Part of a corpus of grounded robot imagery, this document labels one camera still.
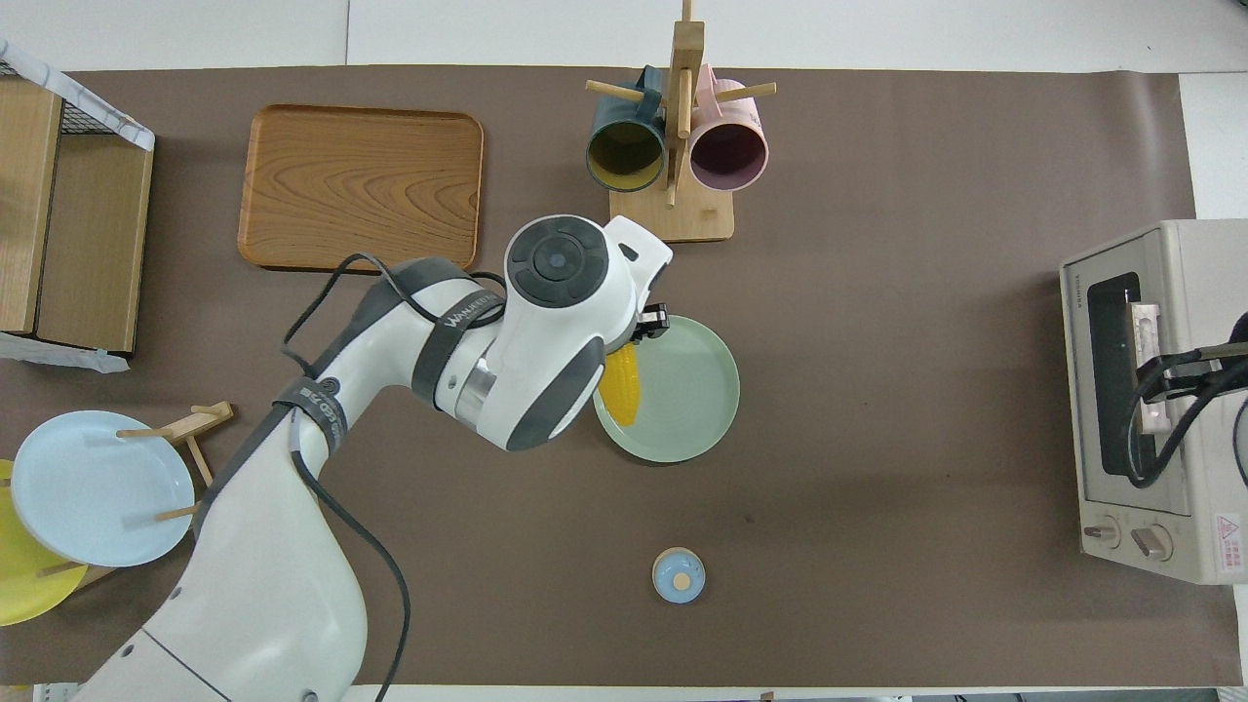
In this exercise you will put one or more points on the pale green plate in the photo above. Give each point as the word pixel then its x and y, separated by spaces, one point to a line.
pixel 682 400

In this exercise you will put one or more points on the yellow plate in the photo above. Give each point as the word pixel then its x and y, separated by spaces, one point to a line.
pixel 19 585

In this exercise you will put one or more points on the yellow corn cob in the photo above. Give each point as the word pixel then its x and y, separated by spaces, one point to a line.
pixel 621 395

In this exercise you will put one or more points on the brown table mat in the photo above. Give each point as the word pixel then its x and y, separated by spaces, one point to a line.
pixel 877 390

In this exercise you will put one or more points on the blue lid with wooden knob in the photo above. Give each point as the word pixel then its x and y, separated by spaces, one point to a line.
pixel 668 575

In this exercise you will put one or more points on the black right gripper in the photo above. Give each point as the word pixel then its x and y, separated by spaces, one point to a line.
pixel 1227 356

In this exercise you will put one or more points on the wooden plate rack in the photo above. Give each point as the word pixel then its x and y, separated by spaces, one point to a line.
pixel 210 419

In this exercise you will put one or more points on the beige toaster oven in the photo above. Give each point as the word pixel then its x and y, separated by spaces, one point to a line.
pixel 1209 507

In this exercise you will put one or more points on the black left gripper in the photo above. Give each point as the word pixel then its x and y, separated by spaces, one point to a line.
pixel 655 322

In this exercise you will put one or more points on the pink mug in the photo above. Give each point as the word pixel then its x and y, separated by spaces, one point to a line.
pixel 729 156

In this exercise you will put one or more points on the wooden mug tree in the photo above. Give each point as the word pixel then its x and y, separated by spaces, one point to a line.
pixel 673 219

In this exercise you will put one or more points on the light blue plate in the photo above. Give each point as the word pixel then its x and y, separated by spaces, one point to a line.
pixel 88 487

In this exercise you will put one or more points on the wooden serving tray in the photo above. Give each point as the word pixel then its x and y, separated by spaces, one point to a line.
pixel 361 190

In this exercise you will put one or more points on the dark blue mug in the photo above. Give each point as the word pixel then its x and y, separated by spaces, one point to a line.
pixel 624 156

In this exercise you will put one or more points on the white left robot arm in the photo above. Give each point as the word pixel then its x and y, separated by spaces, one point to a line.
pixel 273 585

